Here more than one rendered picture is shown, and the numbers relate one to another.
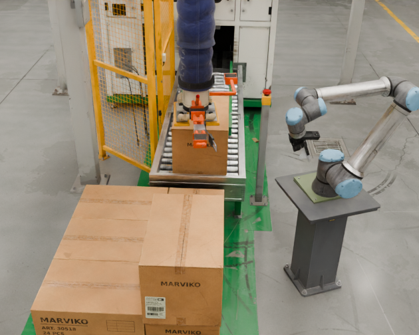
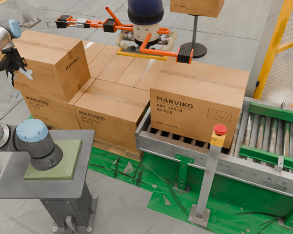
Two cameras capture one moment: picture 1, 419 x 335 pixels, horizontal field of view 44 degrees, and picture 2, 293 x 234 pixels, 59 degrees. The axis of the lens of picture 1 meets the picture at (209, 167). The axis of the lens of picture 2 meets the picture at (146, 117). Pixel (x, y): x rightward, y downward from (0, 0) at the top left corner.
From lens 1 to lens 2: 3.99 m
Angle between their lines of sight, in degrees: 82
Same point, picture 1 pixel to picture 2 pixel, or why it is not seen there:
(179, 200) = (65, 47)
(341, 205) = (20, 161)
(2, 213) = (216, 63)
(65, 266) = (98, 48)
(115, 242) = (106, 63)
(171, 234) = (37, 40)
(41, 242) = not seen: hidden behind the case
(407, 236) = not seen: outside the picture
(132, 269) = not seen: hidden behind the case
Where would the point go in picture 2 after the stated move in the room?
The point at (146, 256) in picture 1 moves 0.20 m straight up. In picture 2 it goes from (29, 32) to (21, 10)
